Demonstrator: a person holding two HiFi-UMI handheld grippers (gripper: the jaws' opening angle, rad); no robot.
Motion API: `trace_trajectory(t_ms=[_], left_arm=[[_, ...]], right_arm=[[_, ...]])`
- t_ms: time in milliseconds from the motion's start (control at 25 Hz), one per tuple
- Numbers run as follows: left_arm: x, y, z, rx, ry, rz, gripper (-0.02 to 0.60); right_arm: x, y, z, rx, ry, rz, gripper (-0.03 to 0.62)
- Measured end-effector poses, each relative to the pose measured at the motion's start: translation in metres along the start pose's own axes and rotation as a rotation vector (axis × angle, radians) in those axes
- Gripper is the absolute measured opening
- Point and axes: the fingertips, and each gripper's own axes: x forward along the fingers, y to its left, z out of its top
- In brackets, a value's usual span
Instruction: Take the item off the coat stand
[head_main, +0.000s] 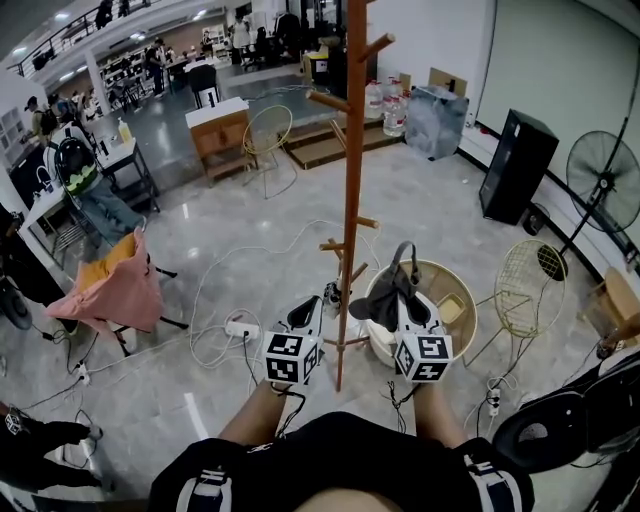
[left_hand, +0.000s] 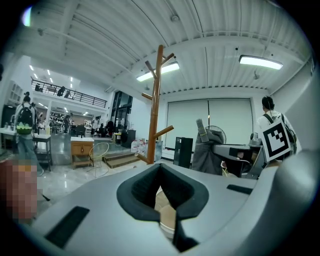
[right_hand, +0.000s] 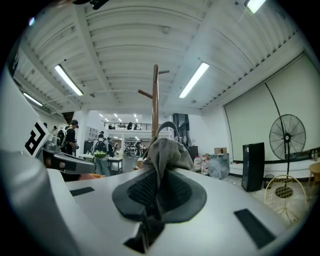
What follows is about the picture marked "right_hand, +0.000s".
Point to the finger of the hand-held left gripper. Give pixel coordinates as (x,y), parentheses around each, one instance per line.
(82,166)

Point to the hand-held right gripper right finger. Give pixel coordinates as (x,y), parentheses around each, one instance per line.
(220,200)

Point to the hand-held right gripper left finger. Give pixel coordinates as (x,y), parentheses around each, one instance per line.
(100,200)

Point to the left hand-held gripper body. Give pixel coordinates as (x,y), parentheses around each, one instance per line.
(17,125)

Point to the grey cap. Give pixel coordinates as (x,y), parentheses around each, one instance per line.
(170,155)

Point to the wooden coat rack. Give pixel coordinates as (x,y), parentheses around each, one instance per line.
(155,100)

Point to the orange chair black legs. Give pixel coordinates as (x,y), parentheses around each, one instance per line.
(92,176)

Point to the black green backpack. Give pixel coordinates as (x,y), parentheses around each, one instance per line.
(100,150)

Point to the long ceiling light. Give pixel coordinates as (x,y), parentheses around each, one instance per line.
(32,99)
(193,80)
(255,5)
(68,80)

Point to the grey marbled box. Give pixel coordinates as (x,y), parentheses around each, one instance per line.
(219,166)

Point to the white table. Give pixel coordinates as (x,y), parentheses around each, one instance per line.
(116,160)

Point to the large clear water jug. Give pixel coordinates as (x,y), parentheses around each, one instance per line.
(197,163)
(205,165)

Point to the cardboard box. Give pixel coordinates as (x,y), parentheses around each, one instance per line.
(220,150)

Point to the black mezzanine railing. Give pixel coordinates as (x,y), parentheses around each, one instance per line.
(117,125)

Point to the large pale roller screen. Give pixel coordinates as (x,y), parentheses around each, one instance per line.
(250,125)

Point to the black standing fan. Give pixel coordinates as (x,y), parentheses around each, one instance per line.
(287,136)

